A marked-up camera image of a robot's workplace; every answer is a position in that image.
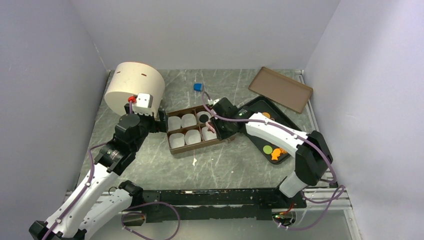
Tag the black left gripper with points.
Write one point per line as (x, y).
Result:
(156, 125)

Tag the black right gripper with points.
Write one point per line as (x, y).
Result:
(220, 134)

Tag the black sandwich cookie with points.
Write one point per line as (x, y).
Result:
(203, 118)

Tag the brown divided cookie box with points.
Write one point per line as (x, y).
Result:
(199, 126)

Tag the round orange cookie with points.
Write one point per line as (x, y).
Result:
(266, 114)

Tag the pink cat-paw tongs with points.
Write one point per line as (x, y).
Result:
(210, 127)

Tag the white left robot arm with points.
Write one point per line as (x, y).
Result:
(79, 218)

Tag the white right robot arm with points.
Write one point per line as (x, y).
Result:
(310, 151)

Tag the small blue cube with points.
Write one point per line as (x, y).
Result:
(198, 87)

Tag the cream cylindrical container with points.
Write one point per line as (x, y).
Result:
(132, 78)

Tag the brown box lid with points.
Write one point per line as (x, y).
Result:
(281, 89)

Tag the green round cookie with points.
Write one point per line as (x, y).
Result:
(267, 149)

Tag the black cookie tray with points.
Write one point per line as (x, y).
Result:
(262, 104)

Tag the orange fish cookie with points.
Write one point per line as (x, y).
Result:
(275, 154)

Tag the square orange cookie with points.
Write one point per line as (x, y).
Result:
(282, 151)

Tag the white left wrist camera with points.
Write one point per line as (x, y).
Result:
(142, 100)

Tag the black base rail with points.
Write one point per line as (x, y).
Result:
(257, 203)

